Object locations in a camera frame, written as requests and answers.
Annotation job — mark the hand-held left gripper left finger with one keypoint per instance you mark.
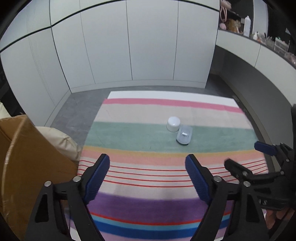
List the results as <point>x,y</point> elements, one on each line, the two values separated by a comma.
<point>97,178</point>

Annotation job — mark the clear plastic case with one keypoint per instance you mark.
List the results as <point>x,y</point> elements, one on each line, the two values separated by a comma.
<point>185,139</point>

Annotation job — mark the clear plastic organizer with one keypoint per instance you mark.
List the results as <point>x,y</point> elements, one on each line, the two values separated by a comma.
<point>281,44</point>

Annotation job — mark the white spray bottle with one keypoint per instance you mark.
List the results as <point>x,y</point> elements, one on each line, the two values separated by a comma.
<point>247,26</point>

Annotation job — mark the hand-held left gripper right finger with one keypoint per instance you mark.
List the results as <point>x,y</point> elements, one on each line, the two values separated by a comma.
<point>196,179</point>

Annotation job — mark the small pink plush toy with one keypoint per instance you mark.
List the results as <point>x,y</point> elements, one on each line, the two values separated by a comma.
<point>223,25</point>

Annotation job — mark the brown cardboard box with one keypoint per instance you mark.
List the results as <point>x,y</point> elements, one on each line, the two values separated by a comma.
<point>27,173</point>

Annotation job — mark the small white jar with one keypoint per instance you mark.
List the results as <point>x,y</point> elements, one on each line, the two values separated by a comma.
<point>173,124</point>

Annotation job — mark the brown paw print item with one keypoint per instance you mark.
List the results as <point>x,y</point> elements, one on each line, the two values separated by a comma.
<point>233,23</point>

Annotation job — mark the striped colourful cloth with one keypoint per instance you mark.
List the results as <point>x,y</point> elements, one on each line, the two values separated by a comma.
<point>148,143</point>

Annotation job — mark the small white bottle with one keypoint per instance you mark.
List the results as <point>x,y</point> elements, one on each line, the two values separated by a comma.
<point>255,36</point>

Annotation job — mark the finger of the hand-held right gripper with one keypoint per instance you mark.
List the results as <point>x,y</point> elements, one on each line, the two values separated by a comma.
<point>266,148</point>
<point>237,168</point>

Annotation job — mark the large pink plush toy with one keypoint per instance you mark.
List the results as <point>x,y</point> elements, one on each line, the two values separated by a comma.
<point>225,2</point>

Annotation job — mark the person's right hand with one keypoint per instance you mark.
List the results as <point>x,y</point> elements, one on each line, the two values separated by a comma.
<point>272,216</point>

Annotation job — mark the beige cushion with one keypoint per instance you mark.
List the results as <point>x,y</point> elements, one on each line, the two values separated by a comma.
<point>60,141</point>

